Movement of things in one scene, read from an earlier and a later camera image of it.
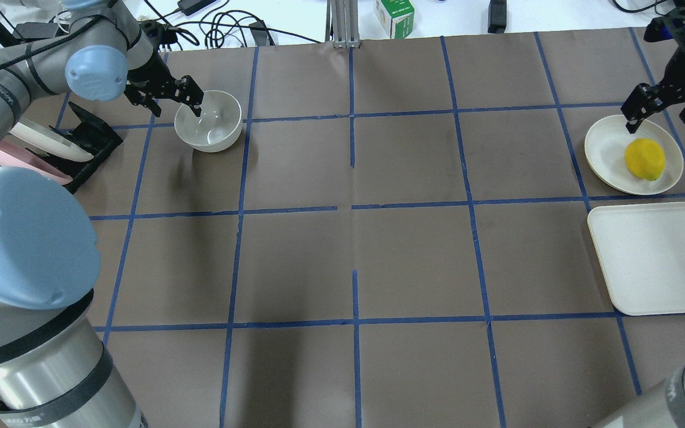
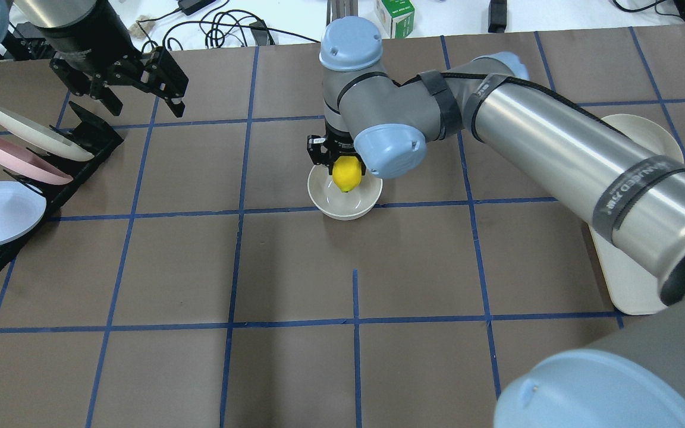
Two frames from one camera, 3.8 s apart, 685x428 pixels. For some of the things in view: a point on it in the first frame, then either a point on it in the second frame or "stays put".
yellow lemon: [645, 159] → [346, 173]
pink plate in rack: [15, 156] stays put
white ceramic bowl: [218, 126] → [339, 205]
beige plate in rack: [37, 138] stays put
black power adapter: [189, 7] stays put
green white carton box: [396, 17] stays put
